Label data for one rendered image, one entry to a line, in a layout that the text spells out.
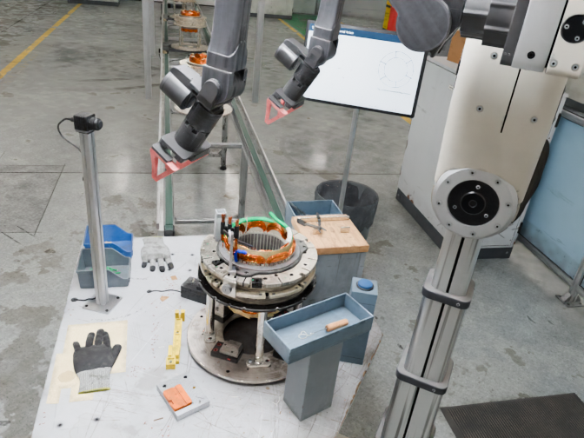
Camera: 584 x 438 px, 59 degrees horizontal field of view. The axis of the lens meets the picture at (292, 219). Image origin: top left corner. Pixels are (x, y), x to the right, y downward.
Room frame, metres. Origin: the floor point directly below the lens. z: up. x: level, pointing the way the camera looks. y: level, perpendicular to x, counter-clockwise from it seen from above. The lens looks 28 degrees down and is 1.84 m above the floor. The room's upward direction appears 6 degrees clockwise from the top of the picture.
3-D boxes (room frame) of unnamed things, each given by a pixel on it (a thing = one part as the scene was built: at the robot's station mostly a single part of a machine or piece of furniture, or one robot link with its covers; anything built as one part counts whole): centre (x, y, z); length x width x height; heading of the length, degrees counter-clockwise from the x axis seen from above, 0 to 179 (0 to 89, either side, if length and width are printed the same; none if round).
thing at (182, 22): (5.46, 1.24, 0.94); 0.39 x 0.39 x 0.30
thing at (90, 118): (1.28, 0.56, 1.37); 0.06 x 0.04 x 0.04; 80
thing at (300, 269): (1.20, 0.08, 1.09); 0.32 x 0.32 x 0.01
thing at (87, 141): (1.28, 0.57, 1.07); 0.03 x 0.03 x 0.57; 80
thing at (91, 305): (1.28, 0.57, 0.78); 0.09 x 0.09 x 0.01; 80
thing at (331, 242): (1.41, -0.12, 1.05); 0.20 x 0.19 x 0.02; 18
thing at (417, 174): (3.62, -1.23, 0.60); 1.02 x 0.55 x 1.20; 15
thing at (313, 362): (0.97, -0.09, 0.92); 0.25 x 0.11 x 0.28; 127
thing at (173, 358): (1.14, 0.30, 0.80); 0.22 x 0.04 x 0.03; 9
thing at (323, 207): (1.55, -0.07, 0.92); 0.17 x 0.11 x 0.28; 108
